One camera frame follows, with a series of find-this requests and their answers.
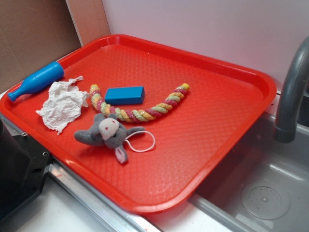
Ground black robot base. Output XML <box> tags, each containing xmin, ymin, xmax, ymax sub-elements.
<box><xmin>0</xmin><ymin>122</ymin><xmax>51</xmax><ymax>223</ymax></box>

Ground gray plush animal toy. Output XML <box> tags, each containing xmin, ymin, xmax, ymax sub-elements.
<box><xmin>74</xmin><ymin>114</ymin><xmax>155</xmax><ymax>164</ymax></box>

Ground red plastic tray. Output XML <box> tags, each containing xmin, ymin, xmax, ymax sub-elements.
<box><xmin>0</xmin><ymin>35</ymin><xmax>277</xmax><ymax>215</ymax></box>

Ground blue rectangular block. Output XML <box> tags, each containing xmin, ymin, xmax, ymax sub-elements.
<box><xmin>104</xmin><ymin>86</ymin><xmax>145</xmax><ymax>105</ymax></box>

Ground crumpled white paper tissue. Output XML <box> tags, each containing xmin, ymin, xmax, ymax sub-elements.
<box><xmin>36</xmin><ymin>76</ymin><xmax>89</xmax><ymax>135</ymax></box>

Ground blue plastic toy bottle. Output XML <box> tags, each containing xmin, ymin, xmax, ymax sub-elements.
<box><xmin>7</xmin><ymin>61</ymin><xmax>64</xmax><ymax>102</ymax></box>

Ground gray plastic sink basin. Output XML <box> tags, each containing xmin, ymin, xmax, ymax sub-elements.
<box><xmin>190</xmin><ymin>113</ymin><xmax>309</xmax><ymax>232</ymax></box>

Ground gray toy faucet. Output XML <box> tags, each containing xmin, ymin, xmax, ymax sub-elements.
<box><xmin>274</xmin><ymin>38</ymin><xmax>309</xmax><ymax>143</ymax></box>

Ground brown cardboard panel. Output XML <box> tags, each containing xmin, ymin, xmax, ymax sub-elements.
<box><xmin>0</xmin><ymin>0</ymin><xmax>110</xmax><ymax>92</ymax></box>

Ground multicolour twisted rope toy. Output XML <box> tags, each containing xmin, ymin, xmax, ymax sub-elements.
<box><xmin>89</xmin><ymin>83</ymin><xmax>190</xmax><ymax>123</ymax></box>

